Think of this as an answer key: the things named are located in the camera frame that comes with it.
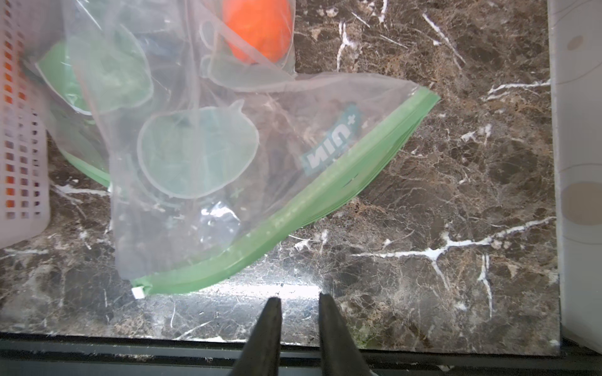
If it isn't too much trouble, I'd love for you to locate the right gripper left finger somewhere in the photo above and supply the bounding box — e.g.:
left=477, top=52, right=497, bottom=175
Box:
left=229, top=297, right=282, bottom=376

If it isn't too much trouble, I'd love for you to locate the green zip-top bag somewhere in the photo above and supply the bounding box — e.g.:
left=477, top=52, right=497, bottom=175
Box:
left=20, top=1, right=155, bottom=186

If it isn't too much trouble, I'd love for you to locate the green-edged zip-top bag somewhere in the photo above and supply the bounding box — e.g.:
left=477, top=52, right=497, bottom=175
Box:
left=60, top=0, right=441, bottom=297

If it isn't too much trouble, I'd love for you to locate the white perforated plastic basket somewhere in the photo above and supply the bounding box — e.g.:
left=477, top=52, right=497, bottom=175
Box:
left=1, top=1, right=50, bottom=248

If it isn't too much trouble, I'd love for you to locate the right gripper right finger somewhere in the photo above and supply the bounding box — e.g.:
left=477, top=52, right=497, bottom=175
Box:
left=318, top=293, right=372, bottom=376

